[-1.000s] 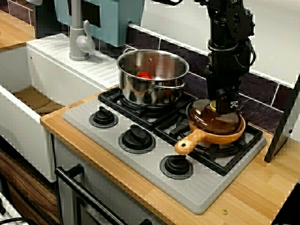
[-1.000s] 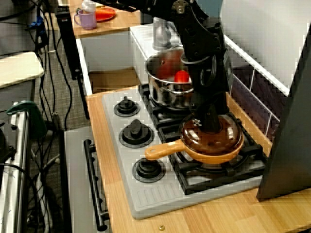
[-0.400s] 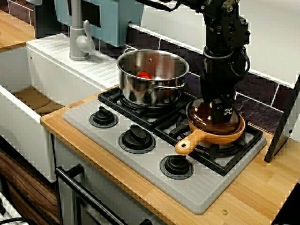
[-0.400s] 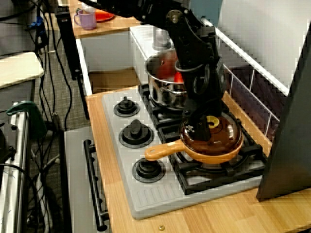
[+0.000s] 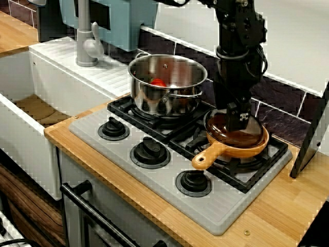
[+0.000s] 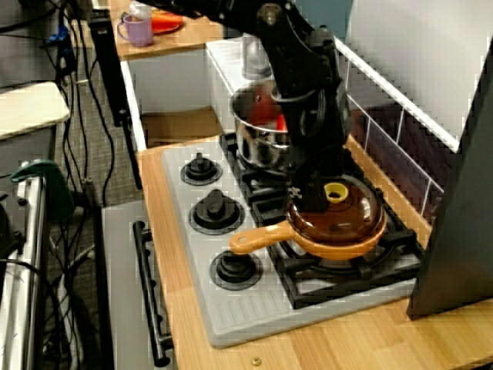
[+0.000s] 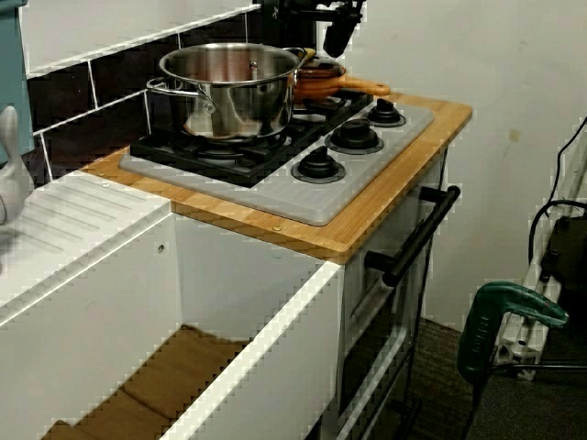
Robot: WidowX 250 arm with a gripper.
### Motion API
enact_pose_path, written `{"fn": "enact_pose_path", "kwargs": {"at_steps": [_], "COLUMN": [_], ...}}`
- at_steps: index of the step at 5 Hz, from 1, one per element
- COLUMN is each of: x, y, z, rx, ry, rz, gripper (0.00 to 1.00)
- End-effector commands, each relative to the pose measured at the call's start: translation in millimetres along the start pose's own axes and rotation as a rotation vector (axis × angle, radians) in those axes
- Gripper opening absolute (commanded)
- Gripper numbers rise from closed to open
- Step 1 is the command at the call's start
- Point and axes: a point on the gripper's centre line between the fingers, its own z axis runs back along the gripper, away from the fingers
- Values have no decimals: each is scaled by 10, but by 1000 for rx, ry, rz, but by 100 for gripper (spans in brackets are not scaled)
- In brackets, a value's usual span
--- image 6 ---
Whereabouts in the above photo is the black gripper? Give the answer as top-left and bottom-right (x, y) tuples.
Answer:
(274, 86), (352, 214)

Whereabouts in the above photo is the glass lid with yellow knob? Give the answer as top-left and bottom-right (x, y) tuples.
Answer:
(285, 173), (386, 244)

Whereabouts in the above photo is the stainless steel pot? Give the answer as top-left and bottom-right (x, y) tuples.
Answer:
(230, 79), (293, 174)

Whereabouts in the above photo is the orange toy frying pan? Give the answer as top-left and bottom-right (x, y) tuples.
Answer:
(229, 215), (388, 261)

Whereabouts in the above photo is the black burner grate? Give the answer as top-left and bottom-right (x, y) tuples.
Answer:
(252, 188), (426, 311)
(219, 130), (320, 205)

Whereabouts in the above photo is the black stove knob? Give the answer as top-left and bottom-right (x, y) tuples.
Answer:
(180, 153), (223, 187)
(210, 250), (264, 291)
(188, 189), (247, 236)

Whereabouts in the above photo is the grey toy faucet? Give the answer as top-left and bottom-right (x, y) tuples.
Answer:
(241, 32), (273, 78)

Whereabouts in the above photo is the black side panel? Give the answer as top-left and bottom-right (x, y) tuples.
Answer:
(406, 49), (493, 321)

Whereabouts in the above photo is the grey stove top plate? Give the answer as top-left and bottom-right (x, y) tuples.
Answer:
(161, 140), (423, 350)

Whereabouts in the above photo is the white sink basin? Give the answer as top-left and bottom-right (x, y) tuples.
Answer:
(119, 38), (278, 153)

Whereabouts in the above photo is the orange plate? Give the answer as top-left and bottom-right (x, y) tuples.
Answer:
(149, 11), (185, 35)

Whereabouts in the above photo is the white toy oven cabinet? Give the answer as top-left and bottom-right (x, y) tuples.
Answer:
(100, 202), (178, 370)

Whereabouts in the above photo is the purple cup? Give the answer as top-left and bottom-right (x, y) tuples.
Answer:
(116, 14), (154, 48)

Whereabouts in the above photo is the cream board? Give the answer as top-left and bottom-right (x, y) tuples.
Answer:
(0, 81), (71, 142)

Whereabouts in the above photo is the black oven door handle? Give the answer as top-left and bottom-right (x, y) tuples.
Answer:
(132, 220), (173, 368)

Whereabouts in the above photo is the black upright post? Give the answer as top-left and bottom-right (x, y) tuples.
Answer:
(87, 11), (143, 190)

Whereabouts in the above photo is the aluminium extrusion frame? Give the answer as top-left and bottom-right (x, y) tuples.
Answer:
(0, 165), (51, 370)

